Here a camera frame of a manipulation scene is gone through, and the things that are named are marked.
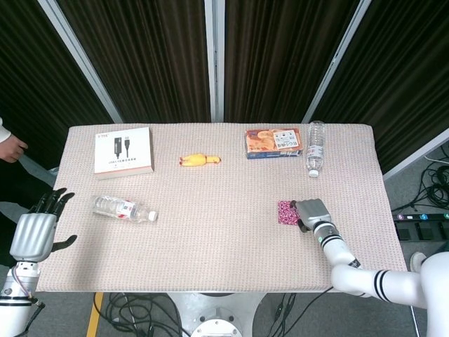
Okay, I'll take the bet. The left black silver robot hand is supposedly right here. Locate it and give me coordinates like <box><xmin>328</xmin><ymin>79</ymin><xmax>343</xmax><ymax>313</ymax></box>
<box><xmin>9</xmin><ymin>187</ymin><xmax>78</xmax><ymax>263</ymax></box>

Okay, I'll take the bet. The clear water bottle red label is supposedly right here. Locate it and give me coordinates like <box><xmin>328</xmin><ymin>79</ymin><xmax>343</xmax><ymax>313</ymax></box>
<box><xmin>91</xmin><ymin>194</ymin><xmax>159</xmax><ymax>224</ymax></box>

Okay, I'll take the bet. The black power strip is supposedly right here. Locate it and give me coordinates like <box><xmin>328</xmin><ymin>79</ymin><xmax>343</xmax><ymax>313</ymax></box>
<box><xmin>391</xmin><ymin>211</ymin><xmax>449</xmax><ymax>242</ymax></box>

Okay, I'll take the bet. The yellow rubber chicken toy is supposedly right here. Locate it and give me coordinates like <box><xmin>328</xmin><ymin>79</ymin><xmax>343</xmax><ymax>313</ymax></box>
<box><xmin>178</xmin><ymin>153</ymin><xmax>222</xmax><ymax>169</ymax></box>

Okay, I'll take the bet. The white grey sneaker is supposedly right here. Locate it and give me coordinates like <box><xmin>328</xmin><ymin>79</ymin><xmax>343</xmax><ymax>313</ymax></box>
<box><xmin>409</xmin><ymin>251</ymin><xmax>428</xmax><ymax>274</ymax></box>

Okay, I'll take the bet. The dark corrugated partition panel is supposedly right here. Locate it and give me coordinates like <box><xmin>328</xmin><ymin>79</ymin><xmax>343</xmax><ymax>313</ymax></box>
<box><xmin>311</xmin><ymin>0</ymin><xmax>449</xmax><ymax>175</ymax></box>
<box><xmin>58</xmin><ymin>0</ymin><xmax>211</xmax><ymax>124</ymax></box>
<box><xmin>224</xmin><ymin>0</ymin><xmax>362</xmax><ymax>124</ymax></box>
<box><xmin>0</xmin><ymin>0</ymin><xmax>114</xmax><ymax>169</ymax></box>

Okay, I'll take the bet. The yellow floor tape strip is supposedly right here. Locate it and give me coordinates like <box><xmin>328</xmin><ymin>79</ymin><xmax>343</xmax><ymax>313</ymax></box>
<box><xmin>86</xmin><ymin>292</ymin><xmax>105</xmax><ymax>337</ymax></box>

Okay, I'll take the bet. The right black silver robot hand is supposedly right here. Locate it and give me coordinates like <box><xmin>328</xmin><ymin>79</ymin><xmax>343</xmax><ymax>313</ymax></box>
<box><xmin>290</xmin><ymin>198</ymin><xmax>333</xmax><ymax>233</ymax></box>

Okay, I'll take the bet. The pink waffle tablecloth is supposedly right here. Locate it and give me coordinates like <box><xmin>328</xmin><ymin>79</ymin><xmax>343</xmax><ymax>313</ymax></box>
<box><xmin>34</xmin><ymin>121</ymin><xmax>410</xmax><ymax>293</ymax></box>

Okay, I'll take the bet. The grey aluminium partition rail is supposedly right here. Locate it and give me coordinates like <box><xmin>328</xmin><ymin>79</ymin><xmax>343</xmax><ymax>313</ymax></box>
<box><xmin>20</xmin><ymin>152</ymin><xmax>60</xmax><ymax>180</ymax></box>
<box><xmin>382</xmin><ymin>126</ymin><xmax>449</xmax><ymax>182</ymax></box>

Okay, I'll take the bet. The bystander bare hand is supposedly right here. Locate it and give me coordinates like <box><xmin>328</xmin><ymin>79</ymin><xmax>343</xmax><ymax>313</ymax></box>
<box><xmin>0</xmin><ymin>135</ymin><xmax>29</xmax><ymax>164</ymax></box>

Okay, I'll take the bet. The grey aluminium partition post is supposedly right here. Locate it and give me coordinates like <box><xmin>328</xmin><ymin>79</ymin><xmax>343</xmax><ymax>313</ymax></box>
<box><xmin>301</xmin><ymin>0</ymin><xmax>373</xmax><ymax>124</ymax></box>
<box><xmin>204</xmin><ymin>0</ymin><xmax>225</xmax><ymax>124</ymax></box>
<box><xmin>37</xmin><ymin>0</ymin><xmax>123</xmax><ymax>124</ymax></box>

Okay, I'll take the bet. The orange blue snack box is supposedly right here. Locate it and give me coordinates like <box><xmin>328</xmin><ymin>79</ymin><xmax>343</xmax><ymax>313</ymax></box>
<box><xmin>244</xmin><ymin>127</ymin><xmax>304</xmax><ymax>161</ymax></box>

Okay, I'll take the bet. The black floor cable bundle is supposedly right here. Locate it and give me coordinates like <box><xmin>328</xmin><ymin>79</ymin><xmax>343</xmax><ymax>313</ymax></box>
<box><xmin>94</xmin><ymin>292</ymin><xmax>192</xmax><ymax>337</ymax></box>
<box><xmin>403</xmin><ymin>143</ymin><xmax>449</xmax><ymax>211</ymax></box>

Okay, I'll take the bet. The black cable with inline plug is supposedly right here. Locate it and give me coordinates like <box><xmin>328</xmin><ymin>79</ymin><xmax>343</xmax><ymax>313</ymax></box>
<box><xmin>272</xmin><ymin>293</ymin><xmax>299</xmax><ymax>337</ymax></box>

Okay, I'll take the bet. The white usb cable box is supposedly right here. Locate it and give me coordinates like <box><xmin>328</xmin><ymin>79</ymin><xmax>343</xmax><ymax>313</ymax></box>
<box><xmin>93</xmin><ymin>126</ymin><xmax>155</xmax><ymax>180</ymax></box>

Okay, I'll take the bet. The silver white robot base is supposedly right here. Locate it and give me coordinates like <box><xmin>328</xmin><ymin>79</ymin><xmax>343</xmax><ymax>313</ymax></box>
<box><xmin>168</xmin><ymin>291</ymin><xmax>266</xmax><ymax>337</ymax></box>

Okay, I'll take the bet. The clear water bottle white label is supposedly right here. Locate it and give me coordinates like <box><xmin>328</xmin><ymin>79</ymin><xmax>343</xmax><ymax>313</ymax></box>
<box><xmin>306</xmin><ymin>120</ymin><xmax>328</xmax><ymax>178</ymax></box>

